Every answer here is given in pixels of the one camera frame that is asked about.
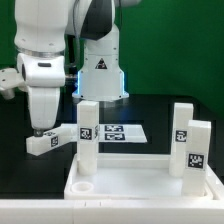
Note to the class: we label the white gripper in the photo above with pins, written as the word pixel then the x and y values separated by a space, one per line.
pixel 43 107

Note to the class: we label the white desk top tray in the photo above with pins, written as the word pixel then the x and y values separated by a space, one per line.
pixel 124 177

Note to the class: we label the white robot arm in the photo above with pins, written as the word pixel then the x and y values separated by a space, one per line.
pixel 43 30

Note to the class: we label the white L-shaped obstacle fence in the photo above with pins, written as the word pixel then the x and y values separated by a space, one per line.
pixel 208 209

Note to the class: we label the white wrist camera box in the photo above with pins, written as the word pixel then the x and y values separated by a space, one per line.
pixel 10 79

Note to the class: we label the white marker base plate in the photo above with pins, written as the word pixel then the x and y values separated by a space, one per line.
pixel 115 133

